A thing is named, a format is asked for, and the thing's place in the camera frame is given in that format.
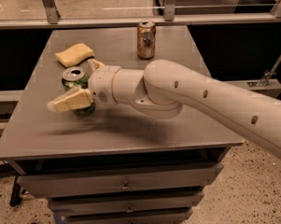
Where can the grey drawer cabinet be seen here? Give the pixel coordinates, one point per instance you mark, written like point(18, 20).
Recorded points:
point(39, 142)

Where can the top grey drawer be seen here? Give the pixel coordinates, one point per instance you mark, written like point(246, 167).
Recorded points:
point(120, 180)

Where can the bottom grey drawer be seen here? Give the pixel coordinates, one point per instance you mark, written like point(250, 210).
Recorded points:
point(162, 216)

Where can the grey metal railing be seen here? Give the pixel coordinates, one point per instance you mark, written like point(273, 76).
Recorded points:
point(61, 14)

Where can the yellow sponge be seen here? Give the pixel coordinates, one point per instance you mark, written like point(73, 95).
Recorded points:
point(74, 55)

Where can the orange soda can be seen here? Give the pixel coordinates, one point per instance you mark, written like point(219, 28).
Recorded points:
point(146, 31)

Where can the green soda can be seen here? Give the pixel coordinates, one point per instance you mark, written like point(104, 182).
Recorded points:
point(77, 76)

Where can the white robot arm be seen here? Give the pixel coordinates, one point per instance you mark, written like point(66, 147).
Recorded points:
point(164, 87)

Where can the middle grey drawer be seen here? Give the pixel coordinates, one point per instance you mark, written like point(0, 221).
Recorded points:
point(126, 203)

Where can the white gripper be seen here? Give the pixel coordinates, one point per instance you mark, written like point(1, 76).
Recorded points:
point(102, 85)

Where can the grey drawer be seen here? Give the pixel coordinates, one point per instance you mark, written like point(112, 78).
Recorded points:
point(126, 203)
point(120, 180)
point(162, 216)

